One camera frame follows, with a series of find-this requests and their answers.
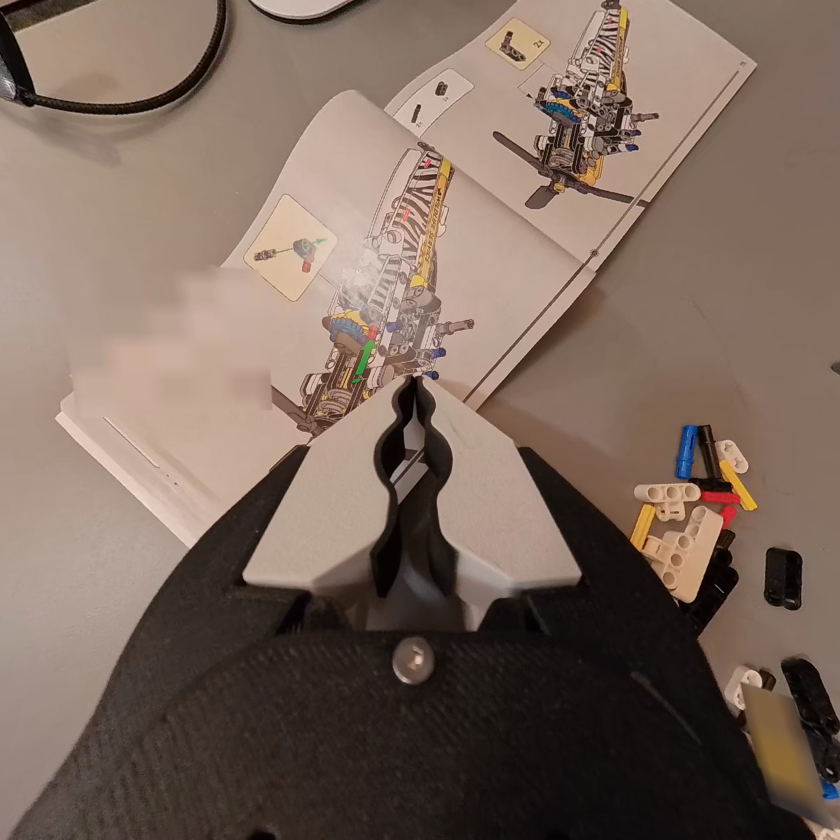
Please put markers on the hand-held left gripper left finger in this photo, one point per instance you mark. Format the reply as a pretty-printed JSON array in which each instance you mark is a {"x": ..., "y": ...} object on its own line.
[{"x": 315, "y": 525}]

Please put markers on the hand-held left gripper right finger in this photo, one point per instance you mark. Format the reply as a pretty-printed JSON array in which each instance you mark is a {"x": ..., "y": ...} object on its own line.
[{"x": 512, "y": 525}]

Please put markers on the lego instruction booklet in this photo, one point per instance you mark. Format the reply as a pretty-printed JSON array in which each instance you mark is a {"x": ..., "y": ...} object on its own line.
[{"x": 525, "y": 262}]

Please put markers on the pile of loose lego pieces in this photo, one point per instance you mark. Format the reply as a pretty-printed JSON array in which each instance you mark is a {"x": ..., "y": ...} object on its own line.
[{"x": 682, "y": 551}]

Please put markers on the silver screen stand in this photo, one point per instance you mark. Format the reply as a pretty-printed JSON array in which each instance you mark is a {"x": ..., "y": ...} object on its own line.
[{"x": 302, "y": 6}]

